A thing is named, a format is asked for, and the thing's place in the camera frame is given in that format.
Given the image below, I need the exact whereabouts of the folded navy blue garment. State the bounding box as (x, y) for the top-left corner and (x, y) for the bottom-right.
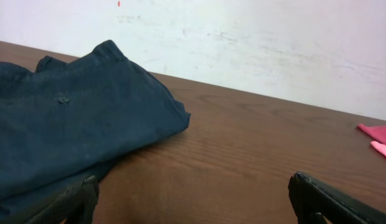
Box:
(0, 40), (190, 221)

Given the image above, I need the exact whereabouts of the red pink clothes pile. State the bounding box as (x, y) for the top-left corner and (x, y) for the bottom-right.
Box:
(357, 124), (386, 157)

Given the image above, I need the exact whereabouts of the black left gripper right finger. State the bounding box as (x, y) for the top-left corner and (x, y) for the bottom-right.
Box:
(288, 172), (386, 224)

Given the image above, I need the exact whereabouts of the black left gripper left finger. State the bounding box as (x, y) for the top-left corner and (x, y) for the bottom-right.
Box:
(26, 175), (100, 224)

